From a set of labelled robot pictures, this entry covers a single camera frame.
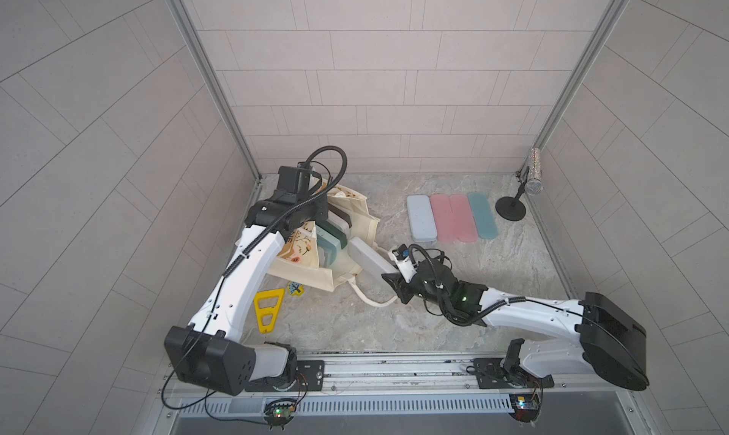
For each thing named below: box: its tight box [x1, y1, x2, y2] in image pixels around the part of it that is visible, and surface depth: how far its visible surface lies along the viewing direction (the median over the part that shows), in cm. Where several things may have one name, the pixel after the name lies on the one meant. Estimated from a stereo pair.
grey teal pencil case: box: [316, 227, 341, 268], surface depth 91 cm
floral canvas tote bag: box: [268, 178, 398, 308], surface depth 79 cm
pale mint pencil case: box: [406, 194, 438, 243], surface depth 104 cm
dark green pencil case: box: [315, 220, 348, 250], surface depth 94 cm
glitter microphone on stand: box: [495, 147, 544, 222], surface depth 107 cm
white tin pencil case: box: [325, 209, 351, 240], surface depth 95 cm
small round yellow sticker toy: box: [286, 281, 306, 297], surface depth 86 cm
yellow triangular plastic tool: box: [254, 288, 285, 335], surface depth 82 cm
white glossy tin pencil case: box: [347, 236, 400, 276], surface depth 77 cm
